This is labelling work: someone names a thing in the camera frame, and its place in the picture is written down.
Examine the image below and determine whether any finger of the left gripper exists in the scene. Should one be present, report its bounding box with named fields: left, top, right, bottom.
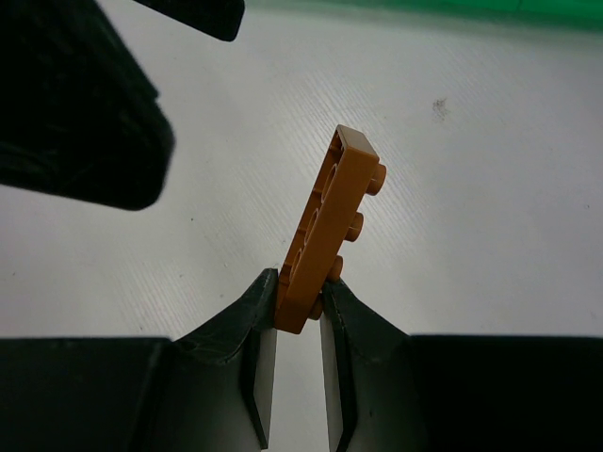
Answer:
left=136, top=0, right=245, bottom=42

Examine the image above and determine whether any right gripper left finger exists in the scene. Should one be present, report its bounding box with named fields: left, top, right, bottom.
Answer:
left=1, top=269, right=278, bottom=451

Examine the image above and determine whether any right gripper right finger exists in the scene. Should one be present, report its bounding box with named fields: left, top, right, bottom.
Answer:
left=320, top=282, right=602, bottom=451

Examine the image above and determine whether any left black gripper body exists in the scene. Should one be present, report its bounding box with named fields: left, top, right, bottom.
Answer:
left=1, top=1, right=175, bottom=211

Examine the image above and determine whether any green divided sorting tray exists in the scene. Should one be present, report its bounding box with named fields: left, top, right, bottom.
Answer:
left=247, top=1, right=602, bottom=33

